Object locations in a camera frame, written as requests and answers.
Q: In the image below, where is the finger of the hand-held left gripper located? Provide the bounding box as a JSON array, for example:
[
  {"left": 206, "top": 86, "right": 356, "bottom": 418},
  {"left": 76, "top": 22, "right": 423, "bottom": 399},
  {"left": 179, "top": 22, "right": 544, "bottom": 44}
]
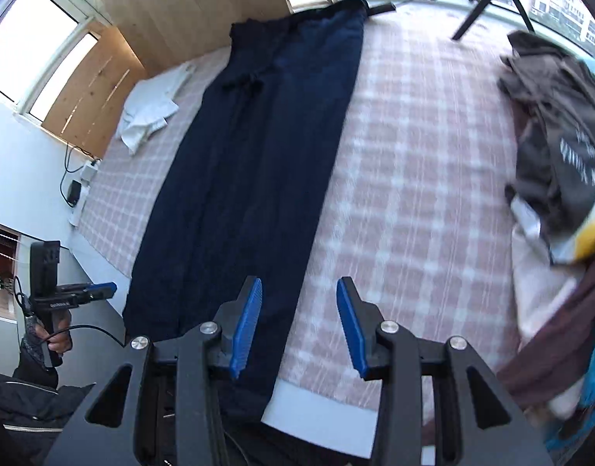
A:
[{"left": 59, "top": 280, "right": 118, "bottom": 303}]

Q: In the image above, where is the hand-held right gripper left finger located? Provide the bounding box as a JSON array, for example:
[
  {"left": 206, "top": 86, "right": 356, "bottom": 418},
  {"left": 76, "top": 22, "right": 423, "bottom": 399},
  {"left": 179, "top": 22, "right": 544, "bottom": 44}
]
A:
[{"left": 44, "top": 276, "right": 263, "bottom": 466}]

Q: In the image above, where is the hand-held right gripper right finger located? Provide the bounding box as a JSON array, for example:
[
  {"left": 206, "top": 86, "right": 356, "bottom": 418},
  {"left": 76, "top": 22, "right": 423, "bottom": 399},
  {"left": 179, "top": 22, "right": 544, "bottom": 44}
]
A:
[{"left": 336, "top": 276, "right": 554, "bottom": 466}]

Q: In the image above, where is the navy blue t-shirt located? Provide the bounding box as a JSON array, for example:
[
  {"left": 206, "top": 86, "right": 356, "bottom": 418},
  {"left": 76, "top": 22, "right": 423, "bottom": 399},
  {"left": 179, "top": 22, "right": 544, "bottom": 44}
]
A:
[{"left": 122, "top": 0, "right": 371, "bottom": 423}]

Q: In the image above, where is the dark grey printed hoodie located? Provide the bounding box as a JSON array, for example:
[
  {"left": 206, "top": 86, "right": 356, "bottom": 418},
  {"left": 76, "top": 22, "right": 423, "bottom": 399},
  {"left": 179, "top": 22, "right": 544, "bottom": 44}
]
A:
[{"left": 498, "top": 29, "right": 595, "bottom": 265}]

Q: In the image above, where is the person's left forearm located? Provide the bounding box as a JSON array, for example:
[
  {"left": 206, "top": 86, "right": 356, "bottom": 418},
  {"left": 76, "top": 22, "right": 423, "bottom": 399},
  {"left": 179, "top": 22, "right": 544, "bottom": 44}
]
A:
[{"left": 13, "top": 313, "right": 60, "bottom": 391}]

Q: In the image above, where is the person's left hand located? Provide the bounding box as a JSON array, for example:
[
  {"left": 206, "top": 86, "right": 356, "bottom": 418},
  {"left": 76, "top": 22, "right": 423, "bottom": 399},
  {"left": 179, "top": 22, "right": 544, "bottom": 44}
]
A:
[{"left": 35, "top": 323, "right": 74, "bottom": 356}]

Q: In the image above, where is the white power strip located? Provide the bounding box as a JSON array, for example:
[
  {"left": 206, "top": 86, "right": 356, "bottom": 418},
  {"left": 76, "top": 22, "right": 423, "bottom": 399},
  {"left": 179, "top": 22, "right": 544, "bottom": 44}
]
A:
[{"left": 69, "top": 159, "right": 103, "bottom": 226}]

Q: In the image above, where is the person's black jacket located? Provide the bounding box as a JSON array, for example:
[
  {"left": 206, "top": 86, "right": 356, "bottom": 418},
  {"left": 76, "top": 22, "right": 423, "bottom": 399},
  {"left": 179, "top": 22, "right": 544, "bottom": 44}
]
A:
[{"left": 0, "top": 371, "right": 97, "bottom": 466}]

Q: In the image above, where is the white cloth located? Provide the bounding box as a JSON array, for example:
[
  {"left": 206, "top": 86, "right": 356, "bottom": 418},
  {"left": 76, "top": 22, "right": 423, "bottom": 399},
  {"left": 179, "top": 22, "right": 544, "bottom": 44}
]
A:
[{"left": 117, "top": 62, "right": 194, "bottom": 157}]

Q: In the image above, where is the brown wooden board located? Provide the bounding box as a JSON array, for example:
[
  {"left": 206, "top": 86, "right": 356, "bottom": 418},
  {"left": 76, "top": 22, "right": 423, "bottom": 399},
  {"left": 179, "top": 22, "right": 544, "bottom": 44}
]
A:
[{"left": 42, "top": 24, "right": 150, "bottom": 158}]

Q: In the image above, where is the cream knit sweater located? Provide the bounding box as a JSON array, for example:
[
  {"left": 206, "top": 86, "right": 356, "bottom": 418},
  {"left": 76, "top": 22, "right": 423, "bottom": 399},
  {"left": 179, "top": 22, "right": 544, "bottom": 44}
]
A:
[{"left": 510, "top": 199, "right": 592, "bottom": 421}]

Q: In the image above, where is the brown garment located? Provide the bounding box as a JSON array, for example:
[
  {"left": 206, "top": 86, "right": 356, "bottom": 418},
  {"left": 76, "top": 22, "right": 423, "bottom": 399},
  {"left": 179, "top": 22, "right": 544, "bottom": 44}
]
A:
[{"left": 494, "top": 252, "right": 595, "bottom": 413}]

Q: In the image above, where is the light blue striped garment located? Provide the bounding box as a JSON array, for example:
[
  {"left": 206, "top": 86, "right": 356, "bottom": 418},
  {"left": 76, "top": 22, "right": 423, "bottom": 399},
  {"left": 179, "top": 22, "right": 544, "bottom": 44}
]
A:
[{"left": 543, "top": 51, "right": 595, "bottom": 454}]

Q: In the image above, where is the pale wooden cabinet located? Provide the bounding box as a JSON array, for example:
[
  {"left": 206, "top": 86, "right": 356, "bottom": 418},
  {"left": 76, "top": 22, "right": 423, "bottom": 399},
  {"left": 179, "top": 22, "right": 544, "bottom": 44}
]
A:
[{"left": 96, "top": 0, "right": 298, "bottom": 81}]

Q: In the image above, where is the black tripod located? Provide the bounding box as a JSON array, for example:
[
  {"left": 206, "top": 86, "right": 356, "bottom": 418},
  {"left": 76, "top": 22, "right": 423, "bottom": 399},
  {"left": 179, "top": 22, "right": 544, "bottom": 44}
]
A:
[{"left": 450, "top": 0, "right": 536, "bottom": 42}]

